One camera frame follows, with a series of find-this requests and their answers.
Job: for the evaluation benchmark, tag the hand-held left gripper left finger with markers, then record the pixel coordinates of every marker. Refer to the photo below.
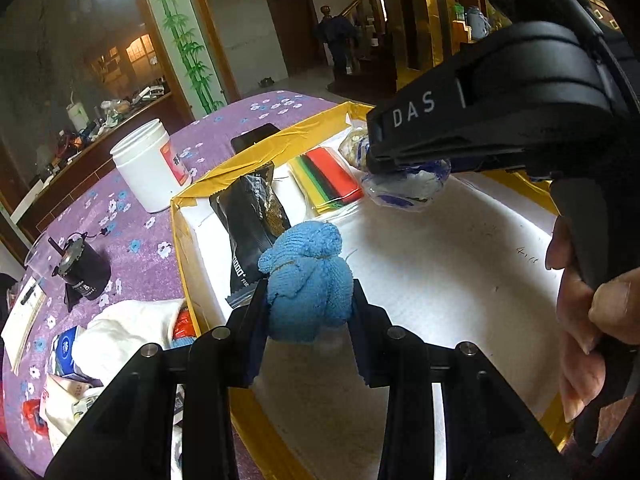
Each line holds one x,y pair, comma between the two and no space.
257,332

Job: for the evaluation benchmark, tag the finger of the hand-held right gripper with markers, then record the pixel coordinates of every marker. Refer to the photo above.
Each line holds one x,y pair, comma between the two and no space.
400,164

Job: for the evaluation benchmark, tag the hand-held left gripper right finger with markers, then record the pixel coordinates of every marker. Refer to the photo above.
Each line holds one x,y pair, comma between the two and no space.
362,332

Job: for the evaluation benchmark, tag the clear bag with blue-white cloth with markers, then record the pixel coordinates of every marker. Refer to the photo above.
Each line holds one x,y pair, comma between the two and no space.
410,189

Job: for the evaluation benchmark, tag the yellow-edged cardboard box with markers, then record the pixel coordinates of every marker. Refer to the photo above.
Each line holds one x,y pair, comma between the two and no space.
425,270

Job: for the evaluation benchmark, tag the white and blue tissue pack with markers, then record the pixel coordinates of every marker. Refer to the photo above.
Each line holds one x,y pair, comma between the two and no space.
64,352

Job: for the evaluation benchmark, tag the person's right hand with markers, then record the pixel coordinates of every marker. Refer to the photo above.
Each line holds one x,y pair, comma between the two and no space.
575,310

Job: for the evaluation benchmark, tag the stack of coloured sheets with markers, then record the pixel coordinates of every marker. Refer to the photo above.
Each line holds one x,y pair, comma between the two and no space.
330,175

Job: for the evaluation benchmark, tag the blue kettle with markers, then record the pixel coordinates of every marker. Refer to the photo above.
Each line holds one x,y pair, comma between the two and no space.
477,22

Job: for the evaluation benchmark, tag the wooden staircase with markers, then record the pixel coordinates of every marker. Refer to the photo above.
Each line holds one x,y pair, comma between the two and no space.
370,60

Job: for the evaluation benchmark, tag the black snack packet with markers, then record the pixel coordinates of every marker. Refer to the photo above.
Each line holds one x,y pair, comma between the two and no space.
255,215

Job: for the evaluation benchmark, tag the white cloth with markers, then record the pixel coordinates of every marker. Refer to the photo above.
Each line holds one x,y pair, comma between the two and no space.
125,330

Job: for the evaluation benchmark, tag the black phone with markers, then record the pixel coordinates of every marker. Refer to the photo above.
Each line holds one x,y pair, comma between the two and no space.
252,137

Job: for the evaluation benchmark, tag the wooden door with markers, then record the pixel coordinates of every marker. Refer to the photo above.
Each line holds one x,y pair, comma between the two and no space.
295,30

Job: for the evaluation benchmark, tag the black round device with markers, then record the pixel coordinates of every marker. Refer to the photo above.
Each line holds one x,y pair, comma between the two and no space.
82,270

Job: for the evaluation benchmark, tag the white plastic jar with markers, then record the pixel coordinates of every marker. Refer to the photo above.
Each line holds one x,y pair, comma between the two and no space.
145,165

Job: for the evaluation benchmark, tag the white printed packet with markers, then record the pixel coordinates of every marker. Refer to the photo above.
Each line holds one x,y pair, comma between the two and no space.
67,405

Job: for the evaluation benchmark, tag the black pen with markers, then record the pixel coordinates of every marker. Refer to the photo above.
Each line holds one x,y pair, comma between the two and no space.
29,291

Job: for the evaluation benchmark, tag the clear plastic cup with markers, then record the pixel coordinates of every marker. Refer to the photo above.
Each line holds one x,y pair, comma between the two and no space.
35,260

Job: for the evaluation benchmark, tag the paper notebook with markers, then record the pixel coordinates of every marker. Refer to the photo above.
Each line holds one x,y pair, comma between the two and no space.
22,325

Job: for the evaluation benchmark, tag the wooden counter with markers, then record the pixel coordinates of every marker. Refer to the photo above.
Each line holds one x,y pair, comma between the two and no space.
90,160

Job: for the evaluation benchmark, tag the red plastic bag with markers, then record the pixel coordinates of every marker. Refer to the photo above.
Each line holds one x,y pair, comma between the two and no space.
31,416

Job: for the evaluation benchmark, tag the bamboo painted pillar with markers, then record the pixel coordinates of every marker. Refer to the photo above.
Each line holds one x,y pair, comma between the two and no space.
187,35

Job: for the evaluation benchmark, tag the white jug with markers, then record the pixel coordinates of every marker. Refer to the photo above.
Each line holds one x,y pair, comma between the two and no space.
77,116

